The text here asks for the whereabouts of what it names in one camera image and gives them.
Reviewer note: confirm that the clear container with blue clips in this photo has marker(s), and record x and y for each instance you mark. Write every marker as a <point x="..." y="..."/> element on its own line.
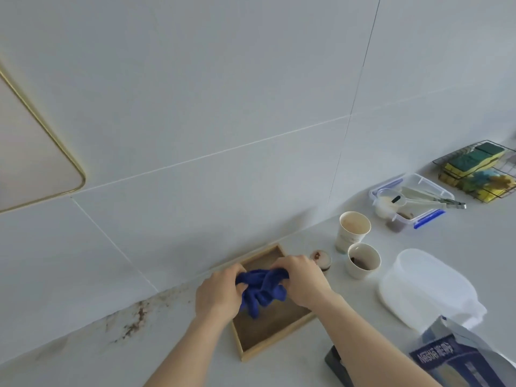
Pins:
<point x="427" y="189"/>

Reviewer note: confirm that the blue cloth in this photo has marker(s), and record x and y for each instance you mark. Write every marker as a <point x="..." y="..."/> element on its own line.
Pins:
<point x="262" y="288"/>

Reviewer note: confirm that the person's right hand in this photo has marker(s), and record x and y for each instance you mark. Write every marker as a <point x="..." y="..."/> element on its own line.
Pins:
<point x="306" y="280"/>

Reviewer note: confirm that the wooden tray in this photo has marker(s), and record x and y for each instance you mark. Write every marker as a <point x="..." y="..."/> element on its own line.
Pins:
<point x="274" y="326"/>

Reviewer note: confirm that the short paper cup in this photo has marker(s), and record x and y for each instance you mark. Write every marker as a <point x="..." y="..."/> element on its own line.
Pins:
<point x="358" y="265"/>

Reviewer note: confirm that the small brown sauce cup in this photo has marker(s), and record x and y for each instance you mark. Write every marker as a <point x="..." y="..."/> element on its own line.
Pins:
<point x="397" y="223"/>

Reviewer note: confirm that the beige panel with gold trim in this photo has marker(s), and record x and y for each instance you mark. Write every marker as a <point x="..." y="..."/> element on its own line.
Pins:
<point x="28" y="157"/>

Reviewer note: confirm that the metal tongs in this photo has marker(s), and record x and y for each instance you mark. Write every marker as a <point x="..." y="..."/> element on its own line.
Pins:
<point x="435" y="200"/>

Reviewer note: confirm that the person's left fingers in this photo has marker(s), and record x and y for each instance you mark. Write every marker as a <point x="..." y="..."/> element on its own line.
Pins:
<point x="236" y="272"/>

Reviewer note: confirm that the person's left hand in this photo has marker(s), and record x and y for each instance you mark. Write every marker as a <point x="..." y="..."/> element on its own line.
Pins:
<point x="215" y="294"/>

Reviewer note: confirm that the tall paper cup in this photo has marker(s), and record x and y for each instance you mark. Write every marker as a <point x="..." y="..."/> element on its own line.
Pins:
<point x="351" y="233"/>

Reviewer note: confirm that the black clip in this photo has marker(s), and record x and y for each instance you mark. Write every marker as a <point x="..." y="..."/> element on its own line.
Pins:
<point x="338" y="366"/>

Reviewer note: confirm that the person's right forearm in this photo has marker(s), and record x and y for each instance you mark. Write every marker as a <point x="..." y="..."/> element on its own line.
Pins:
<point x="363" y="338"/>

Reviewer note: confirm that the translucent white plastic container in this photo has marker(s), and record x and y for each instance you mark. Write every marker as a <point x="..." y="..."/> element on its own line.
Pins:
<point x="427" y="290"/>

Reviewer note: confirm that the green and yellow sponge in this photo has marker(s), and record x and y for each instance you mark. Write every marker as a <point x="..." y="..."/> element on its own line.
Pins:
<point x="490" y="151"/>
<point x="461" y="163"/>

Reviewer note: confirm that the person's right fingers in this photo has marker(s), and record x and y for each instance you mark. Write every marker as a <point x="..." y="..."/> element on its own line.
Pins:
<point x="283" y="263"/>

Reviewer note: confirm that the small glass jar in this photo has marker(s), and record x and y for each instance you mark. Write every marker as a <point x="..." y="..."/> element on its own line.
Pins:
<point x="321" y="259"/>

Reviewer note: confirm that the blue and white bag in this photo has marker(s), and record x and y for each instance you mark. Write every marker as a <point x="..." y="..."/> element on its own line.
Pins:
<point x="455" y="354"/>

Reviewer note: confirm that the stained yellow sponge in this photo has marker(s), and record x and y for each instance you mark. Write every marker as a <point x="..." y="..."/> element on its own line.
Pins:
<point x="483" y="183"/>

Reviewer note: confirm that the person's left forearm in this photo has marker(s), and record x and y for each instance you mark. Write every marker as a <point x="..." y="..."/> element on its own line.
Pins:
<point x="183" y="350"/>

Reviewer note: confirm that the small white cup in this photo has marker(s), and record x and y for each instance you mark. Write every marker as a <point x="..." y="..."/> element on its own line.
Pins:
<point x="385" y="205"/>

